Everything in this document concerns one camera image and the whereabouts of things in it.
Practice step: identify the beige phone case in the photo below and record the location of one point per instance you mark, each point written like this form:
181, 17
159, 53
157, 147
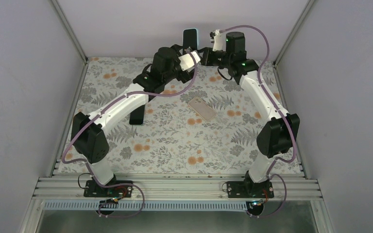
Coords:
202, 108

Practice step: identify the slotted grey cable duct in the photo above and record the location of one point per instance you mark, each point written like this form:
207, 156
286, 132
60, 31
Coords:
135, 205

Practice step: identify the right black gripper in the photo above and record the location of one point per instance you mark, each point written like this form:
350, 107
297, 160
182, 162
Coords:
207, 60

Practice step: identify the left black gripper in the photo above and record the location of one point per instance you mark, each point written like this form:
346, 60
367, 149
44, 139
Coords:
185, 77

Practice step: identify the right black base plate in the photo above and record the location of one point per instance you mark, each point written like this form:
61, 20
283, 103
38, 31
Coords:
243, 189

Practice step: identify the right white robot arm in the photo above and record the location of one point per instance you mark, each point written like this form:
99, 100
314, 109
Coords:
277, 139

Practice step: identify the aluminium rail frame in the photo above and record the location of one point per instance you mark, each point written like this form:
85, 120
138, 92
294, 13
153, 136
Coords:
187, 187

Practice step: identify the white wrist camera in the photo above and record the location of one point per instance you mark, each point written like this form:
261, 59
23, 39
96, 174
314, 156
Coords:
188, 61
217, 39

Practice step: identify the black phone from beige case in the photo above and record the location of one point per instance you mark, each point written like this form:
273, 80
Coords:
137, 116

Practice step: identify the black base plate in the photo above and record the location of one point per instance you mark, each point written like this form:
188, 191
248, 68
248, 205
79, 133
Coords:
120, 189
243, 189

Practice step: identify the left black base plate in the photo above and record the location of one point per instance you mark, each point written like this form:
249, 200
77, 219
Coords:
120, 189

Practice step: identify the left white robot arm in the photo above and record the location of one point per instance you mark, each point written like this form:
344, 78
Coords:
89, 132

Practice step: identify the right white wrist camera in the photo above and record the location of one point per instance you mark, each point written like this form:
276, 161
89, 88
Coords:
217, 39

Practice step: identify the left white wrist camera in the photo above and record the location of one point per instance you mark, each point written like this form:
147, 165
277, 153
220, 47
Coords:
188, 61

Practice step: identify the floral patterned table mat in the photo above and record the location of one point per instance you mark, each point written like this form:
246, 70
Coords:
174, 139

